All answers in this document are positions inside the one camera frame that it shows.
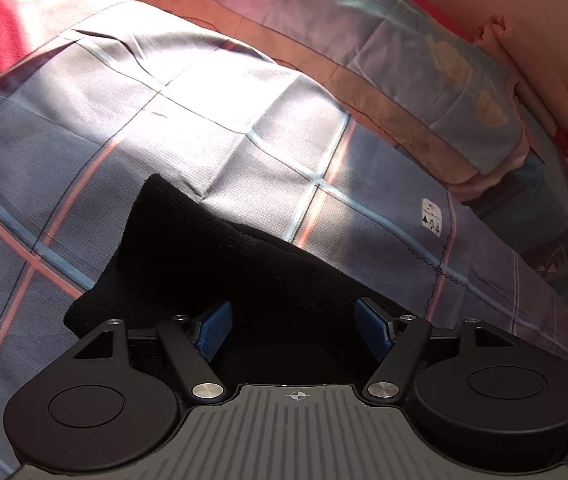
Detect light blue patterned pillow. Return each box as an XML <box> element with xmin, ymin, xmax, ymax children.
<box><xmin>140</xmin><ymin>0</ymin><xmax>529</xmax><ymax>185</ymax></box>

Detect black knit pants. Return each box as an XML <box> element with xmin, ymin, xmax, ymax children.
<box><xmin>63</xmin><ymin>174</ymin><xmax>404</xmax><ymax>385</ymax></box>

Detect teal striped blanket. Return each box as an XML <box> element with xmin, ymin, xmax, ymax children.
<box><xmin>468</xmin><ymin>108</ymin><xmax>568</xmax><ymax>303</ymax></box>

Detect white care label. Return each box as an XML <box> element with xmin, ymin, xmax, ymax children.
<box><xmin>421</xmin><ymin>197</ymin><xmax>442</xmax><ymax>237</ymax></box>

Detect purple plaid bed sheet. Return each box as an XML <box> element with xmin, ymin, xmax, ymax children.
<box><xmin>0</xmin><ymin>0</ymin><xmax>568</xmax><ymax>479</ymax></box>

